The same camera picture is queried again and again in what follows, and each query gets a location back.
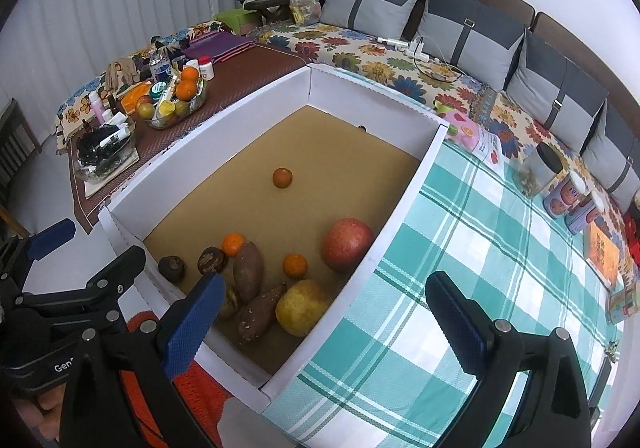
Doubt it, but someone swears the grey curtain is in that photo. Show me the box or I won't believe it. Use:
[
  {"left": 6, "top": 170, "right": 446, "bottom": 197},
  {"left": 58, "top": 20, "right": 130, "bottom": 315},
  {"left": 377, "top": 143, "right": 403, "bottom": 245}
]
[{"left": 0, "top": 0, "right": 321, "bottom": 129}]

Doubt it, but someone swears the yellow pear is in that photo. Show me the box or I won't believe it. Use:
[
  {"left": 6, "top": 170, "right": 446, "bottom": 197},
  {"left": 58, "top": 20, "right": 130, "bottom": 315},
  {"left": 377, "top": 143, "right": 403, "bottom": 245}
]
[{"left": 275, "top": 279, "right": 333, "bottom": 338}]

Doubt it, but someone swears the pink labelled can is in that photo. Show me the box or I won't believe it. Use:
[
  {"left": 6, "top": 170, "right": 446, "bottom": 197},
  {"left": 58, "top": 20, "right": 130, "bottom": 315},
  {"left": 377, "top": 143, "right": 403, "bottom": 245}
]
[{"left": 542, "top": 171, "right": 587, "bottom": 220}]

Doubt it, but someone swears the white snack packet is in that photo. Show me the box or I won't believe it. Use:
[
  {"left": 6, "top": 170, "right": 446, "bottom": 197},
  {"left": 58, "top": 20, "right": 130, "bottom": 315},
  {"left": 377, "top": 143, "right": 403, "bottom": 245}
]
[{"left": 472, "top": 131, "right": 506, "bottom": 176}]

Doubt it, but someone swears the orange book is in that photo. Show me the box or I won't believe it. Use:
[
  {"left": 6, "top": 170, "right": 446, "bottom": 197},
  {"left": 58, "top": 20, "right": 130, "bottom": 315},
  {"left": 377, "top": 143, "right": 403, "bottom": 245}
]
[{"left": 584, "top": 221, "right": 632, "bottom": 291}]

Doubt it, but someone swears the reddish sweet potato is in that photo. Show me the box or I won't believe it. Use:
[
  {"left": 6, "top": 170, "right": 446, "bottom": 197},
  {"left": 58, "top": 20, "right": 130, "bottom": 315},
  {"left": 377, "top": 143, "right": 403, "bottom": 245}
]
[{"left": 233, "top": 241, "right": 265, "bottom": 305}]

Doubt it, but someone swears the dark brown sweet potato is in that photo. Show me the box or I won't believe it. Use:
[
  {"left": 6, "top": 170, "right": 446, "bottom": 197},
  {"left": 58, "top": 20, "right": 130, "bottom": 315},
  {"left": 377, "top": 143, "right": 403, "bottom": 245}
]
[{"left": 236, "top": 282, "right": 288, "bottom": 346}]

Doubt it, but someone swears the grey two-tone cushion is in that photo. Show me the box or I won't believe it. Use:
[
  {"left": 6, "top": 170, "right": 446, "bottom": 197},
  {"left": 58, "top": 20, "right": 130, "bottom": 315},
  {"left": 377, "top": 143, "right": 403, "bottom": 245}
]
[
  {"left": 505, "top": 28, "right": 611, "bottom": 154},
  {"left": 412, "top": 0, "right": 528, "bottom": 92},
  {"left": 582, "top": 98, "right": 640, "bottom": 209},
  {"left": 320, "top": 0, "right": 427, "bottom": 42}
]

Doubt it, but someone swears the person's left hand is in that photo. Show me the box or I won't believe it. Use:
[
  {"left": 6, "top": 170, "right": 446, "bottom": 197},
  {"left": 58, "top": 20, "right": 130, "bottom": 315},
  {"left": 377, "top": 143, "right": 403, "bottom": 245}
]
[{"left": 10, "top": 378, "right": 68, "bottom": 446}]

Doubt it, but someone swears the green box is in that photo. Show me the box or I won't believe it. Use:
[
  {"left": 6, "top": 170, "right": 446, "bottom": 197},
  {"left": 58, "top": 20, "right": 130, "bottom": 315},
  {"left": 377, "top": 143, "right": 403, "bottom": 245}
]
[{"left": 214, "top": 8, "right": 261, "bottom": 34}]

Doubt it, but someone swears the wooden chair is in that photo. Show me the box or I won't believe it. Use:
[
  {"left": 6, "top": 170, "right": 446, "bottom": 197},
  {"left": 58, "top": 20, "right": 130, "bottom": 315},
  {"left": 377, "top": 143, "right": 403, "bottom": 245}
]
[{"left": 0, "top": 98, "right": 41, "bottom": 239}]

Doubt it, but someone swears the white cable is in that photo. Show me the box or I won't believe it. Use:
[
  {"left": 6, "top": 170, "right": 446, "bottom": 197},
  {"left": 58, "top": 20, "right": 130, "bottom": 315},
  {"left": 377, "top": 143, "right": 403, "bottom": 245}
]
[{"left": 412, "top": 36, "right": 468, "bottom": 82}]

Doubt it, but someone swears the brown woven mat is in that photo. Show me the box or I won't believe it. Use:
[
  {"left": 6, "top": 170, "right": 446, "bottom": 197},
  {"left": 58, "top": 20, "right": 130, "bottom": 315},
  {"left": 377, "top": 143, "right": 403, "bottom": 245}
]
[{"left": 70, "top": 46, "right": 308, "bottom": 234}]

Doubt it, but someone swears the pink snack packet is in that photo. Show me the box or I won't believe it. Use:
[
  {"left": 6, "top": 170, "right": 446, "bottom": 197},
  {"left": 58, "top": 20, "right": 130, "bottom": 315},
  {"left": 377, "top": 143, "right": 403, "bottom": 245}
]
[{"left": 434, "top": 98, "right": 483, "bottom": 149}]

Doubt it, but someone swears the floral sofa cover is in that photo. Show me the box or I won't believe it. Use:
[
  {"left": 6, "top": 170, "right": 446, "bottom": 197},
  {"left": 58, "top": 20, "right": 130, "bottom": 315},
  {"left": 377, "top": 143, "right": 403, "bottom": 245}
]
[{"left": 52, "top": 21, "right": 591, "bottom": 169}]

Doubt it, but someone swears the green plaid tablecloth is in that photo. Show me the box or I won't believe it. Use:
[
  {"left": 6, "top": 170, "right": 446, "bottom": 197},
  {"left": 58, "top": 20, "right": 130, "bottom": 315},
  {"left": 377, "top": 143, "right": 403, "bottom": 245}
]
[{"left": 265, "top": 128, "right": 626, "bottom": 448}]

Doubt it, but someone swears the clear fruit bowl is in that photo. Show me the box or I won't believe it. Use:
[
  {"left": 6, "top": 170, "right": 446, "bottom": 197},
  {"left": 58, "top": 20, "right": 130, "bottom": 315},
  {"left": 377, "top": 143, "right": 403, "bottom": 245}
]
[{"left": 135, "top": 73, "right": 208, "bottom": 129}]

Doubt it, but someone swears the purple folded cloth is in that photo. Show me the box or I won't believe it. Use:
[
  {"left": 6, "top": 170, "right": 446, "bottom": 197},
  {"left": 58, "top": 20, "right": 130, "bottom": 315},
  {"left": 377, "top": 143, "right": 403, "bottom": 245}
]
[{"left": 182, "top": 31, "right": 256, "bottom": 64}]

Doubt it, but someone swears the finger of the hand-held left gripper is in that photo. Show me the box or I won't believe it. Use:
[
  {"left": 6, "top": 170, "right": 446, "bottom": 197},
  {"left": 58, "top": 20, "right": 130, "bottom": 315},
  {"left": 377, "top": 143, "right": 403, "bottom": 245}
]
[
  {"left": 15, "top": 245, "right": 147, "bottom": 329},
  {"left": 0, "top": 219, "right": 77, "bottom": 289}
]

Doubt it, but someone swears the red apple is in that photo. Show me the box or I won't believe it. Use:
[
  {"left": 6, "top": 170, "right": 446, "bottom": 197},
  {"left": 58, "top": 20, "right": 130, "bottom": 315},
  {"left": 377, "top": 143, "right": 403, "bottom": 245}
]
[{"left": 321, "top": 217, "right": 376, "bottom": 275}]

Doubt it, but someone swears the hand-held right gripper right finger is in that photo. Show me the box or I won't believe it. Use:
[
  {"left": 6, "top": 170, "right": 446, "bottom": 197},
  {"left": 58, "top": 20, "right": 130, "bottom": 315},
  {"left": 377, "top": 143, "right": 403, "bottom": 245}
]
[{"left": 425, "top": 271, "right": 591, "bottom": 448}]

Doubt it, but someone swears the dark wrinkled passion fruit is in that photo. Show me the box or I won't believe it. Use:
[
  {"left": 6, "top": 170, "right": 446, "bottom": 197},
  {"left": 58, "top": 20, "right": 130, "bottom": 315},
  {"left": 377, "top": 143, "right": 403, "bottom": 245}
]
[
  {"left": 158, "top": 255, "right": 186, "bottom": 283},
  {"left": 197, "top": 247, "right": 229, "bottom": 275}
]

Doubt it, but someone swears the clear plastic snack bag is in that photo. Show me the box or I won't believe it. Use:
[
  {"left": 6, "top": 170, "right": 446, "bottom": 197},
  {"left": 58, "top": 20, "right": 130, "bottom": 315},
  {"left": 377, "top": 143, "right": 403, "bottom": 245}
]
[{"left": 289, "top": 0, "right": 325, "bottom": 26}]

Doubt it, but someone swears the green brown round fruit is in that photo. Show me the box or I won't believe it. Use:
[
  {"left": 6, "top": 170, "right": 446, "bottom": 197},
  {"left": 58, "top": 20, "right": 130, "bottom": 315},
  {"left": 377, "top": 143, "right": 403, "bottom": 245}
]
[{"left": 220, "top": 285, "right": 241, "bottom": 320}]

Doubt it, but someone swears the purple labelled can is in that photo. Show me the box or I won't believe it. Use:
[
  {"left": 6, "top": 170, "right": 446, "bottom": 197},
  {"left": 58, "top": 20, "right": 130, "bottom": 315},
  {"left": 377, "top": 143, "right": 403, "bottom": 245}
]
[{"left": 565, "top": 191, "right": 606, "bottom": 235}]

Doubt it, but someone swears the clear jar with black lid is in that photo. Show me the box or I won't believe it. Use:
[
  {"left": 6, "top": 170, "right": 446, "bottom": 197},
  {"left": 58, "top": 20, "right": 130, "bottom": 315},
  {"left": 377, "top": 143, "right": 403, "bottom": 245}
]
[{"left": 517, "top": 143, "right": 566, "bottom": 199}]

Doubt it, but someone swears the white power strip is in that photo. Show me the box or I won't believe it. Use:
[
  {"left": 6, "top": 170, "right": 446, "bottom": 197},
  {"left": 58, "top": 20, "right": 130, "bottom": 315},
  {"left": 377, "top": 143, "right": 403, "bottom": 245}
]
[{"left": 377, "top": 37, "right": 426, "bottom": 60}]

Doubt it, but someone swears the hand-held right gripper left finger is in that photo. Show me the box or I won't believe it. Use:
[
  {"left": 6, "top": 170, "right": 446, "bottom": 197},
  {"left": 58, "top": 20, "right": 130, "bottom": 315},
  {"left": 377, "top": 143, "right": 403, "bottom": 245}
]
[{"left": 60, "top": 272, "right": 227, "bottom": 448}]

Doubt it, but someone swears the white cardboard box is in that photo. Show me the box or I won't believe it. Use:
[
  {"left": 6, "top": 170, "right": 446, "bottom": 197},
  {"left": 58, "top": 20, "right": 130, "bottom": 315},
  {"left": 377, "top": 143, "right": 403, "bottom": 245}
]
[{"left": 97, "top": 63, "right": 448, "bottom": 414}]

